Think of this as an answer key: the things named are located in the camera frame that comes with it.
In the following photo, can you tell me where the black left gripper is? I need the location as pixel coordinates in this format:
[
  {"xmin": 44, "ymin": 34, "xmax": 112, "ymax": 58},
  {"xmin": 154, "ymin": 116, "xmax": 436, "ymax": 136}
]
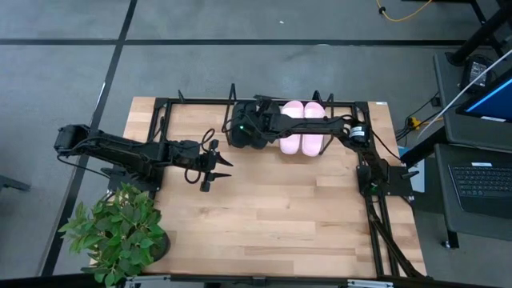
[{"xmin": 198, "ymin": 150, "xmax": 234, "ymax": 192}]

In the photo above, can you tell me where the pink slide sandal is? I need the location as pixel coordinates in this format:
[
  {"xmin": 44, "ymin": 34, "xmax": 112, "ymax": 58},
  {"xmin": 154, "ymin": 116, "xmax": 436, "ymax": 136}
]
[
  {"xmin": 278, "ymin": 99, "xmax": 305, "ymax": 155},
  {"xmin": 302, "ymin": 101, "xmax": 327, "ymax": 158}
]

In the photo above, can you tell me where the green potted plant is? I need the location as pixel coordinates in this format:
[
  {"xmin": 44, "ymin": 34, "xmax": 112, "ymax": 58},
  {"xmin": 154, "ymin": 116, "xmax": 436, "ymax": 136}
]
[{"xmin": 58, "ymin": 182, "xmax": 172, "ymax": 288}]

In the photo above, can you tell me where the white sheet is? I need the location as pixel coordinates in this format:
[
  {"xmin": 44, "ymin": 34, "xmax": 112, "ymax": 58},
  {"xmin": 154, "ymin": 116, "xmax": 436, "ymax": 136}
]
[{"xmin": 399, "ymin": 146, "xmax": 426, "ymax": 194}]

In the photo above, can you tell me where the black furniture foot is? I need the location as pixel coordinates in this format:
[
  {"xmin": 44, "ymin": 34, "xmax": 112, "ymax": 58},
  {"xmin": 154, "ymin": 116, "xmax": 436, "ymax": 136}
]
[{"xmin": 0, "ymin": 174, "xmax": 32, "ymax": 192}]

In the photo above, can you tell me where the laptop computer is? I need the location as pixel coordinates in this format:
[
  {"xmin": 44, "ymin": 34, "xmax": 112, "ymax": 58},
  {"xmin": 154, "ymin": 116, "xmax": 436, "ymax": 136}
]
[{"xmin": 433, "ymin": 50, "xmax": 512, "ymax": 250}]

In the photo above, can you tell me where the black power adapter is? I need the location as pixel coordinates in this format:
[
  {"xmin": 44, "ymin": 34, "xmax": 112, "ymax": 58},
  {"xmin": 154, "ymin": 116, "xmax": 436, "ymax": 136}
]
[{"xmin": 459, "ymin": 54, "xmax": 498, "ymax": 95}]

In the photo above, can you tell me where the black laptop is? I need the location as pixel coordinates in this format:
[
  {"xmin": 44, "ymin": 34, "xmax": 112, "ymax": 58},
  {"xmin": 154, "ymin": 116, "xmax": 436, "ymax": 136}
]
[{"xmin": 446, "ymin": 161, "xmax": 512, "ymax": 220}]

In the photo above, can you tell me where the black stand leg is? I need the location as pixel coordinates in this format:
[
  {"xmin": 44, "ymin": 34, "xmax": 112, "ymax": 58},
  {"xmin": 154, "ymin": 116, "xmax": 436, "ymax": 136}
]
[{"xmin": 446, "ymin": 0, "xmax": 512, "ymax": 65}]

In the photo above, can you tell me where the computer monitor with blue screen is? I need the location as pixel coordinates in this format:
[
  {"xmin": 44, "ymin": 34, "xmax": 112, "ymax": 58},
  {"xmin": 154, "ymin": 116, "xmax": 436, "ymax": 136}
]
[{"xmin": 455, "ymin": 68, "xmax": 512, "ymax": 123}]

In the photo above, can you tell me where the wooden shelf with black frame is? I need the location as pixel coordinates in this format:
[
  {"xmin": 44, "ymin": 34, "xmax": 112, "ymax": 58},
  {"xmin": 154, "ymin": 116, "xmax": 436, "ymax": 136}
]
[{"xmin": 221, "ymin": 82, "xmax": 335, "ymax": 160}]

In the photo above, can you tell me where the black metal table frame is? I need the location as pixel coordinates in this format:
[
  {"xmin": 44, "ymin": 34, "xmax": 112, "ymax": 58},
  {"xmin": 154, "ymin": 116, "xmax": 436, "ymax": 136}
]
[{"xmin": 144, "ymin": 90, "xmax": 427, "ymax": 279}]

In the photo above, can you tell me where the black aluminium rail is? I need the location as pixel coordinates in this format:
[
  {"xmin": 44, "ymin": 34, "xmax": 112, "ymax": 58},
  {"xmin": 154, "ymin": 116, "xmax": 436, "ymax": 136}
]
[{"xmin": 0, "ymin": 273, "xmax": 512, "ymax": 288}]

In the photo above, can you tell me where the yellow cable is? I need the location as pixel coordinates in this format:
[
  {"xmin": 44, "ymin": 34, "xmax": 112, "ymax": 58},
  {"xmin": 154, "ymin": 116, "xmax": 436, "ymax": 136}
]
[{"xmin": 374, "ymin": 0, "xmax": 434, "ymax": 23}]

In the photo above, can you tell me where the white cable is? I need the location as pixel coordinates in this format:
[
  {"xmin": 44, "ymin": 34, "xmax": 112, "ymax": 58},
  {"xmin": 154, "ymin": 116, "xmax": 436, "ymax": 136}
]
[{"xmin": 417, "ymin": 47, "xmax": 512, "ymax": 140}]

